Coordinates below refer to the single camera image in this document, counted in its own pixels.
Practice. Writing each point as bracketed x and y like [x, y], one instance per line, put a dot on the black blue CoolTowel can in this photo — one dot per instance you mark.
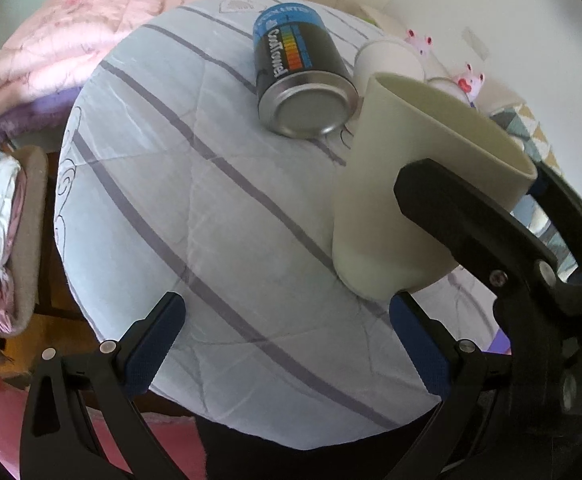
[303, 87]

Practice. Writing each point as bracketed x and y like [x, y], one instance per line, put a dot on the pale green plastic cup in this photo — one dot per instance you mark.
[376, 250]

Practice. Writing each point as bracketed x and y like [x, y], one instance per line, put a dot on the pink plush bunny right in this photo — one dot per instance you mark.
[470, 82]

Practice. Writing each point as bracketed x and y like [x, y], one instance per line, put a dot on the white paper cup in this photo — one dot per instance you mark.
[386, 55]

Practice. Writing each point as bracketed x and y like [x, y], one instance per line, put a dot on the striped white table cloth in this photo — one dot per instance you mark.
[169, 182]

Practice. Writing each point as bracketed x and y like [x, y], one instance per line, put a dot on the triangle pattern quilt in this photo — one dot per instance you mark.
[521, 125]

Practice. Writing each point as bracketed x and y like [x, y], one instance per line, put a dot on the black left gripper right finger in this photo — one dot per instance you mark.
[468, 436]

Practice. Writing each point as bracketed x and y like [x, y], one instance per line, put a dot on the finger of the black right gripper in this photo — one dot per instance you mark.
[480, 235]

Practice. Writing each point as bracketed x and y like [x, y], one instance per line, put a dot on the pink floor mat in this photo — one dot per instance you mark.
[50, 434]

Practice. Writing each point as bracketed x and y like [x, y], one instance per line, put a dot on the brown chair with clothes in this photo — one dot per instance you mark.
[23, 190]

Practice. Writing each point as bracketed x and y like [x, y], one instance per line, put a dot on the clear glass pink label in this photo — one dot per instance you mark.
[450, 87]

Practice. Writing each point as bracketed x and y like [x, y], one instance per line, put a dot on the pink plush bunny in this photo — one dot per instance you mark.
[422, 44]
[470, 82]

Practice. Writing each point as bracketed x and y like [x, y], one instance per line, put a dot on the pink plush bunny left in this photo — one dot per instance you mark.
[422, 44]

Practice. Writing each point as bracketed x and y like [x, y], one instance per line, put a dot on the folded pink quilt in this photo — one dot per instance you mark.
[60, 45]

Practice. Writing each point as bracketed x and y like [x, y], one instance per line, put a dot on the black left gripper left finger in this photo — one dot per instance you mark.
[130, 363]

